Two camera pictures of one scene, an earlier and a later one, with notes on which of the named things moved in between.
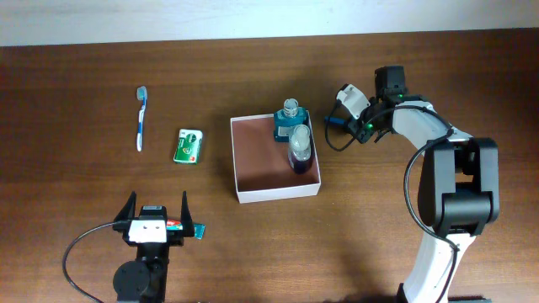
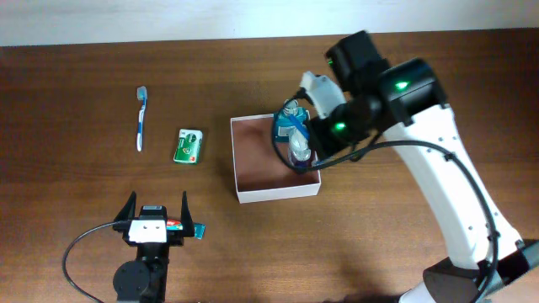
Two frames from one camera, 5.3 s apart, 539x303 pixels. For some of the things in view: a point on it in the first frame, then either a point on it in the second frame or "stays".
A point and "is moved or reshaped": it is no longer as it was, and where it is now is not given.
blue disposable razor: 336,120 is moved or reshaped
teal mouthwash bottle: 285,119 stays
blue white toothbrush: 141,94 stays
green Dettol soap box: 188,146 stays
